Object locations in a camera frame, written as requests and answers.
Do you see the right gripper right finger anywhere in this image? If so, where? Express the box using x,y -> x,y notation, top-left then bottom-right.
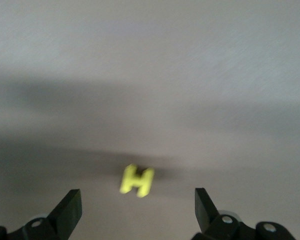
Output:
192,187 -> 242,240

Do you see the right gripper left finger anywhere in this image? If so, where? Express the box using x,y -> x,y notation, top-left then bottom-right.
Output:
21,189 -> 83,240

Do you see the yellow foam letter H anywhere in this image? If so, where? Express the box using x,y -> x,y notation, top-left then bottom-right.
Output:
119,163 -> 156,199

